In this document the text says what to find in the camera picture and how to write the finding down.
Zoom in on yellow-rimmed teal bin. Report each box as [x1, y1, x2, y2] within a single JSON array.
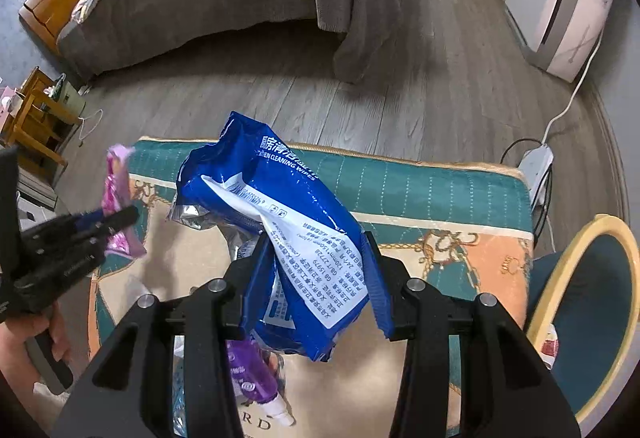
[[525, 214, 640, 425]]

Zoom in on white power cable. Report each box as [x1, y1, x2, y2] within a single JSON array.
[[542, 31, 607, 150]]

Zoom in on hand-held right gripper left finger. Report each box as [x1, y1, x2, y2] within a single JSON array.
[[50, 231, 274, 438]]

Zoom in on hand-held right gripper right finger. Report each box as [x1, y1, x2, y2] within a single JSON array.
[[362, 230, 584, 438]]

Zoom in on white floor cable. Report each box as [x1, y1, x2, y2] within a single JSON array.
[[77, 108, 104, 142]]

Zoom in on pink wrapper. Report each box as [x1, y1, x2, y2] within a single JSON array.
[[101, 145, 147, 260]]

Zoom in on wooden nightstand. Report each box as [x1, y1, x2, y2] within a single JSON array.
[[0, 66, 84, 185]]

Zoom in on white power strip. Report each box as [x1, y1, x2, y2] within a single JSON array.
[[517, 145, 555, 195]]

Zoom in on printed teal orange mat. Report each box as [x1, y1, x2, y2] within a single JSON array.
[[87, 135, 534, 438]]

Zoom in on person's left hand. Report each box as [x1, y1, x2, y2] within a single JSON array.
[[0, 308, 73, 400]]

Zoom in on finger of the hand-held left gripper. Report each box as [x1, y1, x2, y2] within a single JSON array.
[[50, 205, 141, 269], [22, 211, 109, 245]]

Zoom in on black cable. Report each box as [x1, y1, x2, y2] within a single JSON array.
[[500, 137, 553, 240]]

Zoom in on blue wipes packet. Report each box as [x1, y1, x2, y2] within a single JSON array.
[[167, 111, 372, 363]]

